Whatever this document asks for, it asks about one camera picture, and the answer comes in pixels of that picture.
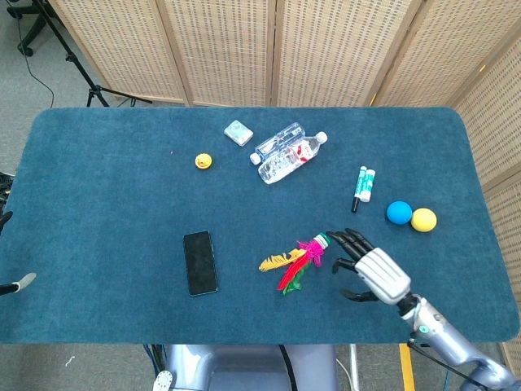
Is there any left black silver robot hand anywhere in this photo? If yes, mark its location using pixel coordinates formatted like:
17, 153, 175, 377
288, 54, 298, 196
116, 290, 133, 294
0, 210, 37, 297

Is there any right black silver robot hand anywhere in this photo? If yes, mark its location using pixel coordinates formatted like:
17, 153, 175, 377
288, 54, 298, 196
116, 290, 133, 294
326, 228, 412, 305

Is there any colourful feather shuttlecock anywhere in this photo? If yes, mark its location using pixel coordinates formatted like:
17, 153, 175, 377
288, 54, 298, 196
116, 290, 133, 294
258, 231, 331, 297

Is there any black tripod stand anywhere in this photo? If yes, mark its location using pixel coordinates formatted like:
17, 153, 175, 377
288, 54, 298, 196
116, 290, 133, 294
36, 0, 154, 108

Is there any blue foam ball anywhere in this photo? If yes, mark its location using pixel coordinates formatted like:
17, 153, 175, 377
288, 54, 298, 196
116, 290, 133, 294
386, 200, 414, 226

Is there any yellow foam ball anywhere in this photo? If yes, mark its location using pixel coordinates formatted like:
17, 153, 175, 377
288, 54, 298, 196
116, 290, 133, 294
410, 208, 438, 233

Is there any green white marker pen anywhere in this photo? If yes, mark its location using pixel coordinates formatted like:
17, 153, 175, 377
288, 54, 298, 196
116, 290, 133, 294
351, 165, 367, 213

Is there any green white glue stick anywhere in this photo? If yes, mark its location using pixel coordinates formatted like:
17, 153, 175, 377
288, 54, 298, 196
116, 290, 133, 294
360, 167, 377, 203

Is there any yellow floor tape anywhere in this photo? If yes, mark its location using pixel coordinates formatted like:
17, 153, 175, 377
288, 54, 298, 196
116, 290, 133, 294
398, 343, 417, 391

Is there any blue table mat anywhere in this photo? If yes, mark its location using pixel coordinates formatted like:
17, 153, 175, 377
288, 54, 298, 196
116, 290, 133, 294
0, 106, 520, 345

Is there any clear bottle red label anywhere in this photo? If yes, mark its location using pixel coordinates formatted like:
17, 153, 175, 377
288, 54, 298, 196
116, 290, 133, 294
257, 130, 329, 186

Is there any silver robot torso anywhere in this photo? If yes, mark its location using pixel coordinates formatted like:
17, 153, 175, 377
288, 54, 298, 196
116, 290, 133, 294
152, 344, 339, 391

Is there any clear bottle blue label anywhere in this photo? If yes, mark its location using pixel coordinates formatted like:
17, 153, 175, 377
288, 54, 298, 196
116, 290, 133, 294
249, 122, 306, 165

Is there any black smartphone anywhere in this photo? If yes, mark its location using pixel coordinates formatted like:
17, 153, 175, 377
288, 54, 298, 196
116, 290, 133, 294
182, 230, 219, 297

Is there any small pale green box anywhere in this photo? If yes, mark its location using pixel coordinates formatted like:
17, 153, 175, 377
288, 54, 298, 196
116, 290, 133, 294
223, 119, 253, 147

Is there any woven bamboo folding screen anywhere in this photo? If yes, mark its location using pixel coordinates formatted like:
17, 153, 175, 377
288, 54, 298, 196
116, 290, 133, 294
48, 0, 521, 367

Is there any black office chair base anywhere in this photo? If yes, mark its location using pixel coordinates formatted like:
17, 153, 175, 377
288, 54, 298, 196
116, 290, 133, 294
6, 0, 56, 57

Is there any black cable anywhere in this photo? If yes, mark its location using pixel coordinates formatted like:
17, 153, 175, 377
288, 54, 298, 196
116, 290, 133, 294
15, 7, 55, 108

